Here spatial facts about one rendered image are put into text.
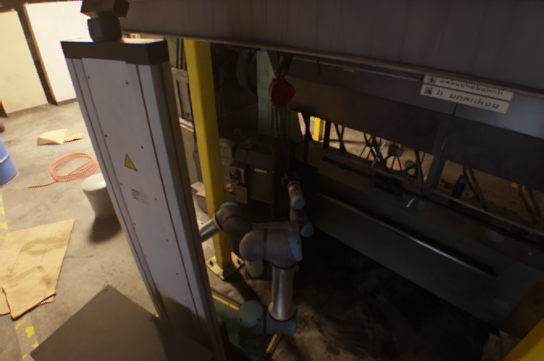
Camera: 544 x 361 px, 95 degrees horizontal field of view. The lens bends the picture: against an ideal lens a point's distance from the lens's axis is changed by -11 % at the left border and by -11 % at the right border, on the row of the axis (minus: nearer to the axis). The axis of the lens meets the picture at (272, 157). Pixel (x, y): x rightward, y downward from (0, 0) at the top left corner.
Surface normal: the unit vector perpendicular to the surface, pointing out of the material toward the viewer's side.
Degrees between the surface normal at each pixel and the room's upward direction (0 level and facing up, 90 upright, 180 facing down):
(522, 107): 78
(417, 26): 90
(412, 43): 90
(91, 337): 0
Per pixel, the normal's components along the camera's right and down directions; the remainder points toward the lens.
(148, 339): 0.00, -0.87
